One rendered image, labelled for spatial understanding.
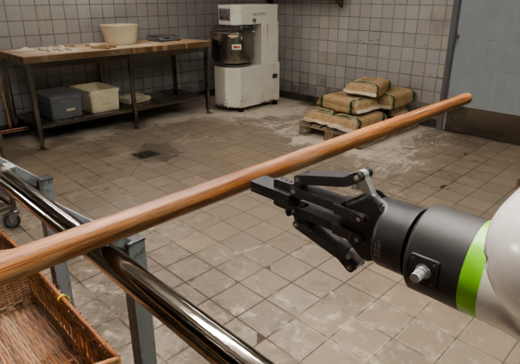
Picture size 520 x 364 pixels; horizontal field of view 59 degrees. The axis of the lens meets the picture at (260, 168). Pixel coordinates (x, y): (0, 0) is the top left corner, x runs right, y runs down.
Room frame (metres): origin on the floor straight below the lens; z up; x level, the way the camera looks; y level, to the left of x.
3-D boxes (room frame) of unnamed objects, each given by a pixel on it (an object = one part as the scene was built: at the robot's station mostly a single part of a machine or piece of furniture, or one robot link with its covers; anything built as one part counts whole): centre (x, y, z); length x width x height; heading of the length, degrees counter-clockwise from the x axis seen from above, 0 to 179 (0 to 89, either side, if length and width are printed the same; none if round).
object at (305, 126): (5.01, -1.13, 0.07); 1.20 x 0.80 x 0.14; 135
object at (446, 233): (0.40, -0.18, 1.19); 0.12 x 0.06 x 0.09; 136
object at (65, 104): (4.84, 2.16, 0.35); 0.50 x 0.36 x 0.24; 45
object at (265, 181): (0.56, -0.02, 1.20); 0.07 x 0.03 x 0.01; 46
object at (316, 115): (4.93, -0.79, 0.22); 0.62 x 0.36 x 0.15; 140
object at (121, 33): (5.49, 1.61, 1.01); 0.43 x 0.42 x 0.21; 135
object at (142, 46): (5.33, 1.66, 0.45); 2.20 x 0.80 x 0.90; 135
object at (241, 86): (6.19, 0.23, 0.66); 0.92 x 0.59 x 1.32; 135
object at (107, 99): (5.13, 1.86, 0.35); 0.50 x 0.36 x 0.24; 46
